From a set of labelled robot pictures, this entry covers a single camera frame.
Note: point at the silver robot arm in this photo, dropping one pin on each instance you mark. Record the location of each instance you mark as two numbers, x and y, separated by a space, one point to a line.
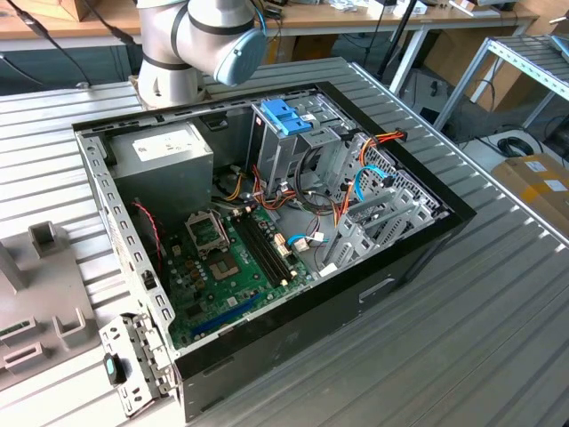
169 40

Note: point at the grey metal disk bay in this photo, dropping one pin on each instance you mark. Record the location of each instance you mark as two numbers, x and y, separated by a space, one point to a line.
351 231

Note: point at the cream board power connector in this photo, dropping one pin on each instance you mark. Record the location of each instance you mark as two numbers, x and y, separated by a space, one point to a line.
282 246

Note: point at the black RAM slot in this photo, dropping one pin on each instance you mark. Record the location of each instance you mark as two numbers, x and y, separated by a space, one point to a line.
266 249
255 249
261 249
272 249

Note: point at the grey metal drive cage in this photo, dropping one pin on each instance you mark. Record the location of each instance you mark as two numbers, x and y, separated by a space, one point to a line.
275 155

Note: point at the CPU socket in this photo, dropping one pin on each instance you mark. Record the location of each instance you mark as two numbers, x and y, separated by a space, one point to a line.
224 268

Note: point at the blue plastic drive latch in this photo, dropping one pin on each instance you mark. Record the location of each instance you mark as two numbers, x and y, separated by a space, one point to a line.
284 118

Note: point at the green motherboard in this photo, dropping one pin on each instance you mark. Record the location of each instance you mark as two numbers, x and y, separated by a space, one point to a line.
231 293

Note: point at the black open PC case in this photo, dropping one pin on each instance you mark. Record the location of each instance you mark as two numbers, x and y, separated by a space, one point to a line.
311 320

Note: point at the blue expansion slot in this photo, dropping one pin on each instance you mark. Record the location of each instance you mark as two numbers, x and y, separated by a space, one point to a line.
226 314

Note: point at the grey power supply unit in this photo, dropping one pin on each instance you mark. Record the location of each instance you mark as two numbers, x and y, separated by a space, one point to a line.
164 178

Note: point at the small cardboard box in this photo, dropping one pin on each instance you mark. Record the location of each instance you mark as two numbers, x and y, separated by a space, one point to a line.
311 46

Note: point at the wooden desk white legs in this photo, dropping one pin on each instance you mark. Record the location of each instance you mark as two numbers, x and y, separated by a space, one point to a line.
338 20

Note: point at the black tripod stand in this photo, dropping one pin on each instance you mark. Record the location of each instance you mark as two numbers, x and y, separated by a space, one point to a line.
402 31

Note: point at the black latch teal button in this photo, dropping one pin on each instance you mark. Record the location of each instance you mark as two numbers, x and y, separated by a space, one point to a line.
113 369

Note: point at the cardboard box yellow tape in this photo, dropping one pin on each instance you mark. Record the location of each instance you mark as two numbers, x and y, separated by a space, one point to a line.
533 187

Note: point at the grey parts rack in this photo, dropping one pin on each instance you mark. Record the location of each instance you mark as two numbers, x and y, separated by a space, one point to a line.
44 284

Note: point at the long wooden desk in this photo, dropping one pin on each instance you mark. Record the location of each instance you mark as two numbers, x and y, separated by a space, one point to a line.
66 29

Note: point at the brown wooden box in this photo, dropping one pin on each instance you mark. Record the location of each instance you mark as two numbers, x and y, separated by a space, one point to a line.
80 11

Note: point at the green RAM stick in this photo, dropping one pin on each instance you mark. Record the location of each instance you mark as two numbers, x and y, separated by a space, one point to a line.
18 327

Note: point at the grey slot retention bracket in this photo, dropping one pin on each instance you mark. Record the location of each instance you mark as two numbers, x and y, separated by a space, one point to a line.
146 356

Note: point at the grey metal shelf frame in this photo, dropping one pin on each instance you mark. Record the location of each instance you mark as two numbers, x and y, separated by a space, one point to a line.
529 58

